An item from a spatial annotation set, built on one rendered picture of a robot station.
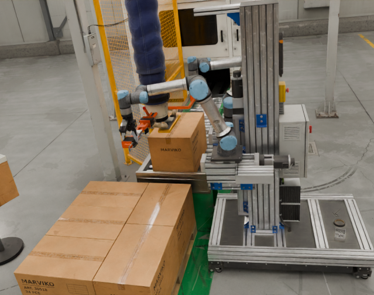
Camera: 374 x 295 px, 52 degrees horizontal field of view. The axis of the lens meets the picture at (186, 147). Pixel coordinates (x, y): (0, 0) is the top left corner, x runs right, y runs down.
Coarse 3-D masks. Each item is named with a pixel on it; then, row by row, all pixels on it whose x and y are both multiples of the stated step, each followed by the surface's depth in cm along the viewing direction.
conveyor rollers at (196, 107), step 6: (216, 102) 523; (192, 108) 515; (198, 108) 513; (204, 114) 487; (222, 114) 480; (210, 126) 452; (210, 144) 411; (210, 150) 395; (150, 168) 377; (198, 168) 365
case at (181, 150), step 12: (180, 120) 370; (192, 120) 367; (204, 120) 386; (156, 132) 350; (180, 132) 344; (192, 132) 341; (204, 132) 387; (156, 144) 343; (168, 144) 340; (180, 144) 337; (192, 144) 338; (204, 144) 387; (156, 156) 349; (168, 156) 346; (180, 156) 343; (192, 156) 340; (156, 168) 355; (168, 168) 352; (180, 168) 348; (192, 168) 345
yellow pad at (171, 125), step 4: (172, 116) 317; (176, 116) 321; (176, 120) 316; (168, 124) 306; (172, 124) 308; (160, 128) 302; (168, 128) 301; (172, 128) 304; (160, 132) 300; (164, 132) 299; (168, 132) 299
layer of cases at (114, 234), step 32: (96, 192) 345; (128, 192) 339; (160, 192) 333; (64, 224) 306; (96, 224) 301; (128, 224) 297; (160, 224) 292; (192, 224) 345; (32, 256) 275; (64, 256) 271; (96, 256) 267; (128, 256) 264; (160, 256) 260; (32, 288) 265; (64, 288) 257; (96, 288) 249; (128, 288) 242; (160, 288) 258
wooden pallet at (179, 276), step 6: (192, 234) 348; (192, 240) 351; (192, 246) 345; (186, 252) 337; (186, 258) 331; (186, 264) 324; (180, 270) 306; (180, 276) 306; (174, 282) 291; (180, 282) 307; (174, 288) 302; (174, 294) 296
